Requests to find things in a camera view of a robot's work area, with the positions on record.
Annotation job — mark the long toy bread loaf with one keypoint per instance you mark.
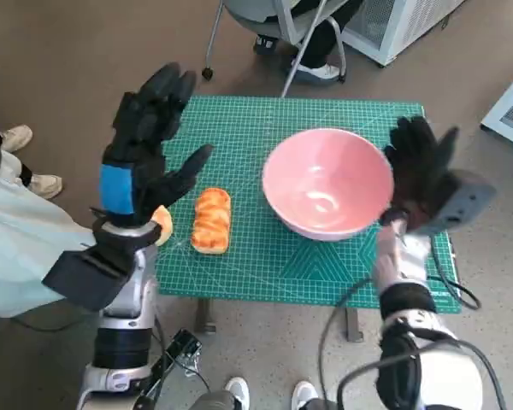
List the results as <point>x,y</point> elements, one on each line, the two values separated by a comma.
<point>211,222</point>

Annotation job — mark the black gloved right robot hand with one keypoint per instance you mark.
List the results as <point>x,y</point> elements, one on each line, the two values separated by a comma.
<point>419,171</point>

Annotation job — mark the black metal bracket bar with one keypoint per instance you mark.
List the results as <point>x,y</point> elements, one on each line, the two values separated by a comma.
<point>184,341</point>

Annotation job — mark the pink bowl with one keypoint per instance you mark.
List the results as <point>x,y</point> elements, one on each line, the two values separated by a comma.
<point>325,179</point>

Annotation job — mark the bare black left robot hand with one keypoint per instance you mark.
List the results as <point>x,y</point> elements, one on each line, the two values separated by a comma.
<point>145,149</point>

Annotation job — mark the white mesh cabinet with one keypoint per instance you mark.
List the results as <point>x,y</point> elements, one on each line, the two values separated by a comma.
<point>389,25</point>

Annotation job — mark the black table leg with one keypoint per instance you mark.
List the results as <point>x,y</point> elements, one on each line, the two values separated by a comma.
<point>354,324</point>
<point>205,316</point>

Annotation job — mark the green cutting mat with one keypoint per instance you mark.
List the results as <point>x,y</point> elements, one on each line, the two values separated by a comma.
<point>248,273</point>

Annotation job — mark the round toy bread bun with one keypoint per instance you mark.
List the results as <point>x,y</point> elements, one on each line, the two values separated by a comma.
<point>164,226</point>

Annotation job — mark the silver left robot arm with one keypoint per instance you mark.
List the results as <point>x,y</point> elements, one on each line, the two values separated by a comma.
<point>124,299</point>

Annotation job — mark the person with white shoes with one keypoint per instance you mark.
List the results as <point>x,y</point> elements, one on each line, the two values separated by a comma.
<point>238,388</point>

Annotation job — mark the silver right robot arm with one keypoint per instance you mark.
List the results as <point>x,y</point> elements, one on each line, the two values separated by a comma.
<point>414,307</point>

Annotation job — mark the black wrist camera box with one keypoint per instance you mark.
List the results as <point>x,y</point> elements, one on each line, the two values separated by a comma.
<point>461,200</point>
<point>85,277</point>

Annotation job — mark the grey office chair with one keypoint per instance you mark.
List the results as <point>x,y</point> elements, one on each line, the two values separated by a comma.
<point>288,17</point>

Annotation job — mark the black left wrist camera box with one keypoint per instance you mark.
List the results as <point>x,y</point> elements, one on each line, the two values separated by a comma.
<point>85,277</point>

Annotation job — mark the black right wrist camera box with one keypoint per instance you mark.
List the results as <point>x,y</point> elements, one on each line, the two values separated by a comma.
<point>461,200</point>

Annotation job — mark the person in pale clothing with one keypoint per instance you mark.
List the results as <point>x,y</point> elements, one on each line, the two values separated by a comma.
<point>17,239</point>

